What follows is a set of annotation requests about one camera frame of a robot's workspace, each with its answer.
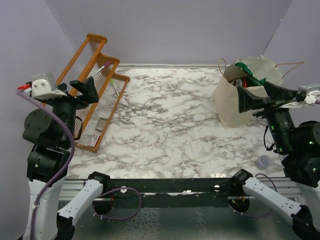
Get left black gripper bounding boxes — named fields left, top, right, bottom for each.
left=44, top=75, right=99, bottom=144

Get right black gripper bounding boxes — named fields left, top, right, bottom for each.
left=237, top=79, right=296, bottom=152

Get green chips bag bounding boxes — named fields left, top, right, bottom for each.
left=235, top=62, right=266, bottom=88

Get white paper bag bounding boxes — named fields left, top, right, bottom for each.
left=212, top=55, right=305, bottom=129

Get red chips bag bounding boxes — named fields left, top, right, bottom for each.
left=231, top=76, right=249, bottom=88

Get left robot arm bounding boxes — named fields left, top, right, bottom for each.
left=17, top=73, right=111, bottom=240

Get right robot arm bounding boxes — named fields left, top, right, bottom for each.
left=229, top=81, right=320, bottom=240

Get orange wooden rack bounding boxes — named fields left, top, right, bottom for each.
left=56, top=33, right=130, bottom=153

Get green capped marker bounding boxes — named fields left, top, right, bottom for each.
left=110, top=79, right=120, bottom=96

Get grey metal box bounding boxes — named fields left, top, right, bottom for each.
left=95, top=117, right=108, bottom=132

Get pink capped marker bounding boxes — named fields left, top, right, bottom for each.
left=90, top=61, right=111, bottom=77

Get red white small box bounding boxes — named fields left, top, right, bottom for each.
left=87, top=134, right=100, bottom=148

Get small plastic cup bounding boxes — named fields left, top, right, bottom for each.
left=255, top=155, right=273, bottom=170

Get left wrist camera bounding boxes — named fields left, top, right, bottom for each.
left=17, top=72, right=67, bottom=101

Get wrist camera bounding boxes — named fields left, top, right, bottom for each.
left=298, top=83, right=320, bottom=106
left=17, top=72, right=67, bottom=101

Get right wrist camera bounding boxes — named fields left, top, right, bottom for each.
left=298, top=83, right=320, bottom=106

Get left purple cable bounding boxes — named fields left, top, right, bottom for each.
left=15, top=89, right=76, bottom=240

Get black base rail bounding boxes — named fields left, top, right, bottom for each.
left=81, top=175, right=244, bottom=209

